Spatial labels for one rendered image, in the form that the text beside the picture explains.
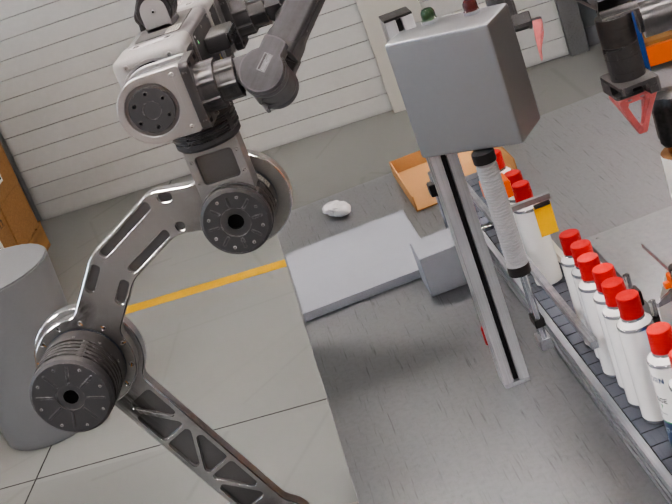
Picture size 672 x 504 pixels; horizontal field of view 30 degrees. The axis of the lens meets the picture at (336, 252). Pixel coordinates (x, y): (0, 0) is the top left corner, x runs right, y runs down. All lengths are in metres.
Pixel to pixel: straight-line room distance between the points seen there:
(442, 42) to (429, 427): 0.67
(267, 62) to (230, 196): 0.42
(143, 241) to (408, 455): 0.81
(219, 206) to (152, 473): 1.83
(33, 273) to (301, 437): 1.11
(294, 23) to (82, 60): 4.72
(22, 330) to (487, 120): 2.76
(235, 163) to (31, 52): 4.46
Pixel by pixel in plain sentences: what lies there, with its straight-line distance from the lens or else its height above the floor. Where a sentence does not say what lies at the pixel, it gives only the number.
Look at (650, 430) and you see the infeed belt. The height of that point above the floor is 0.88.
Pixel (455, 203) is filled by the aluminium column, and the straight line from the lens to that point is 2.02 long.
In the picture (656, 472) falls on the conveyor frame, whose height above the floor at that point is 0.87.
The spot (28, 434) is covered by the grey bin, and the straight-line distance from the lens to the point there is 4.59.
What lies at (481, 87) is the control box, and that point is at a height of 1.38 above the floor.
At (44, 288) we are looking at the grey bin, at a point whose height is 0.53.
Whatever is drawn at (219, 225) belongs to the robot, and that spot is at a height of 1.14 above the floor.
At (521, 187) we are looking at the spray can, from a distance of 2.26.
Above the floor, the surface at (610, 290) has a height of 1.08.
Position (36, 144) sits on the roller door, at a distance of 6.99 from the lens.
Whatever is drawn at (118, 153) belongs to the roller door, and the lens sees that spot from 6.90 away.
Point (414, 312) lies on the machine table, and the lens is 2.52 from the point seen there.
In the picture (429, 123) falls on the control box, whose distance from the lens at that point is 1.91.
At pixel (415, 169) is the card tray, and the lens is 3.25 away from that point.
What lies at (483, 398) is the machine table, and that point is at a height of 0.83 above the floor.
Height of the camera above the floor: 1.93
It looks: 22 degrees down
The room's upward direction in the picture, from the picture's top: 21 degrees counter-clockwise
